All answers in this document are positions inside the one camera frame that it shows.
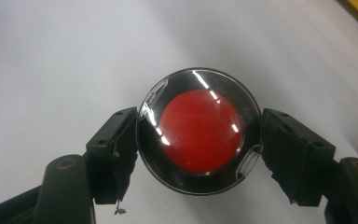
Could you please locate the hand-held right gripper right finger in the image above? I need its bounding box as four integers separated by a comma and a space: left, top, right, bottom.
260, 107, 337, 208

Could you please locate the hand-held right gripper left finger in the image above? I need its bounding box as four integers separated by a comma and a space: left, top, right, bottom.
85, 106, 139, 206

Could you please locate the round red and black case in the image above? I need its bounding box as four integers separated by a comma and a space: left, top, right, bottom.
135, 66, 264, 197

